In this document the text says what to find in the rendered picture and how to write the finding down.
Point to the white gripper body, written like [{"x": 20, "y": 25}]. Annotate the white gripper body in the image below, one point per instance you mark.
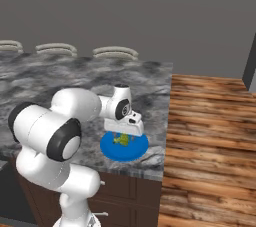
[{"x": 124, "y": 126}]

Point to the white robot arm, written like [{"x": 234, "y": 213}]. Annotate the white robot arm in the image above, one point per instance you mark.
[{"x": 56, "y": 127}]

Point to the green broccoli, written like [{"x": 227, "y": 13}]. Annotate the green broccoli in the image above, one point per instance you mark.
[{"x": 122, "y": 139}]

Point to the blue round plate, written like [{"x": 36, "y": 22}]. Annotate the blue round plate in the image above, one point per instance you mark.
[{"x": 113, "y": 149}]

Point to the dark brown drawer front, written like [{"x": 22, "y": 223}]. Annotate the dark brown drawer front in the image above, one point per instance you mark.
[{"x": 130, "y": 186}]

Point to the beige bar stool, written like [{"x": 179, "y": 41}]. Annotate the beige bar stool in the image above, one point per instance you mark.
[
  {"x": 10, "y": 46},
  {"x": 56, "y": 49},
  {"x": 115, "y": 52}
]

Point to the dark brown cupboard door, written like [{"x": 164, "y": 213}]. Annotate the dark brown cupboard door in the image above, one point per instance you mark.
[{"x": 130, "y": 212}]

